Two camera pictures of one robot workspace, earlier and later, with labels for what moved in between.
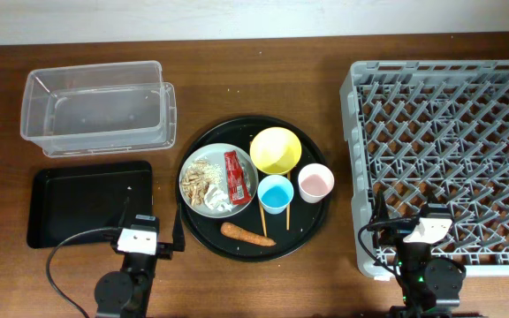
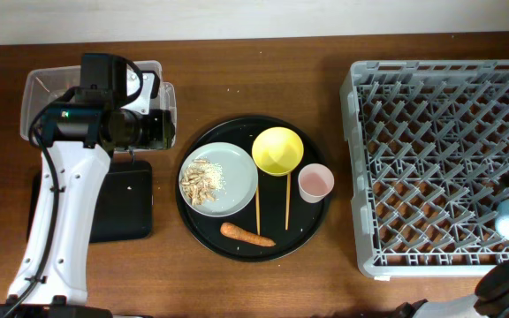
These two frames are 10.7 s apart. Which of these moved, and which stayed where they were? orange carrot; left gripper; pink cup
Moved: left gripper
Stayed: pink cup; orange carrot
